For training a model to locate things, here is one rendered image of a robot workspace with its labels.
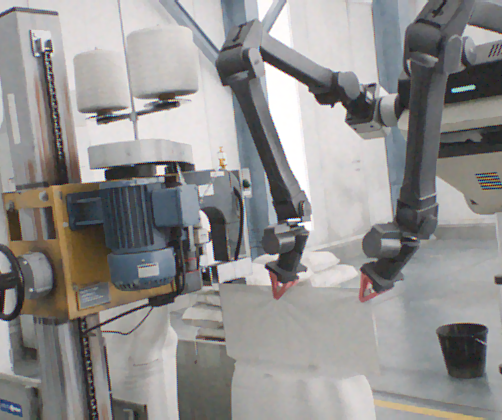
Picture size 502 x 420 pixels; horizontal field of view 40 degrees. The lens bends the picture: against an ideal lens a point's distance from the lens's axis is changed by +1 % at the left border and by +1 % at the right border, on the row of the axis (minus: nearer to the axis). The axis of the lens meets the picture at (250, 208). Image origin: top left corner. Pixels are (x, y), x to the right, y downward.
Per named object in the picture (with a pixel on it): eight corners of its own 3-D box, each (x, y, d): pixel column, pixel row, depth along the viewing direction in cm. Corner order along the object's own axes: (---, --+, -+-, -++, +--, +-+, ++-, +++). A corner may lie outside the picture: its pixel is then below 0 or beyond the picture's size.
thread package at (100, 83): (142, 108, 186) (134, 46, 185) (98, 108, 175) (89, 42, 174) (110, 115, 196) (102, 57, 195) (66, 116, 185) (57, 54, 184)
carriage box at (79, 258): (178, 291, 182) (163, 174, 180) (67, 322, 157) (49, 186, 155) (122, 288, 198) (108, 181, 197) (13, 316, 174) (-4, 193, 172)
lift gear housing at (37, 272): (56, 296, 161) (50, 250, 160) (34, 301, 157) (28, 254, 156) (32, 295, 168) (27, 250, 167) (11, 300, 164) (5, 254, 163)
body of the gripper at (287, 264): (262, 269, 170) (270, 243, 167) (288, 261, 178) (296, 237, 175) (281, 282, 166) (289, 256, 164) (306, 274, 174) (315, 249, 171)
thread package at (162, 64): (214, 93, 168) (206, 23, 167) (162, 93, 156) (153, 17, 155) (170, 104, 180) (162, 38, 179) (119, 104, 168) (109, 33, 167)
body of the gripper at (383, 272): (357, 270, 151) (374, 247, 147) (382, 262, 158) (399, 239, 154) (377, 291, 148) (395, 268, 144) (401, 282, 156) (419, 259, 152)
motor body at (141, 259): (191, 280, 159) (178, 174, 158) (139, 294, 148) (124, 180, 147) (149, 279, 170) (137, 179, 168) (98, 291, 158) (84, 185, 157)
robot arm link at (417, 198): (467, 32, 121) (425, 18, 130) (443, 39, 119) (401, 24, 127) (443, 233, 144) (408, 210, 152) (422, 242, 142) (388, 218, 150)
